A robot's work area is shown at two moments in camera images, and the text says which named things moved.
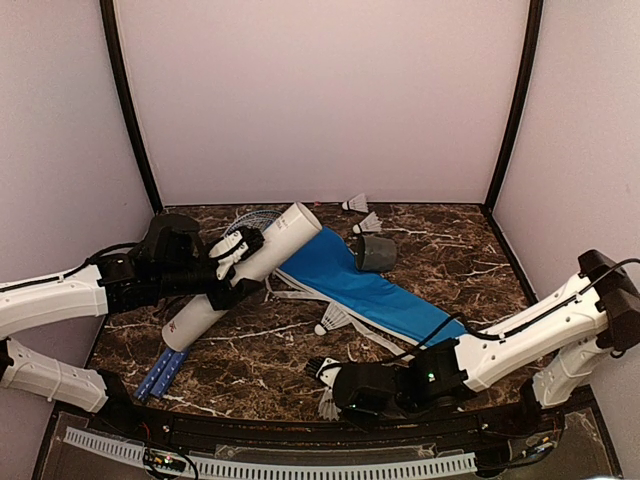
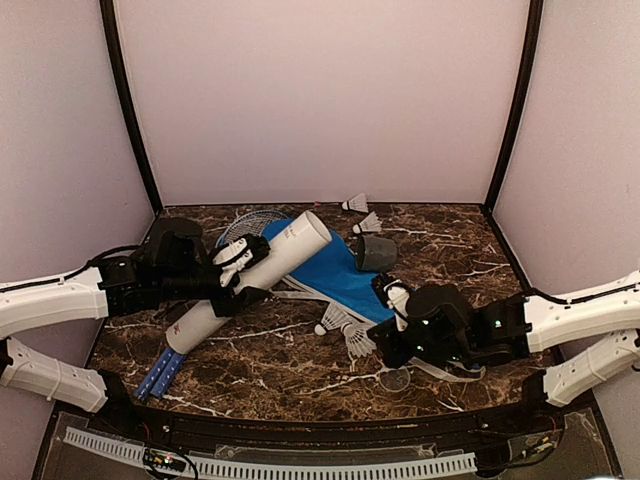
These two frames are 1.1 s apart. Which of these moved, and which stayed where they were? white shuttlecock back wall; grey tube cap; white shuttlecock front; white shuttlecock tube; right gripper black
Moved: white shuttlecock tube; white shuttlecock front; right gripper black
Stayed: grey tube cap; white shuttlecock back wall
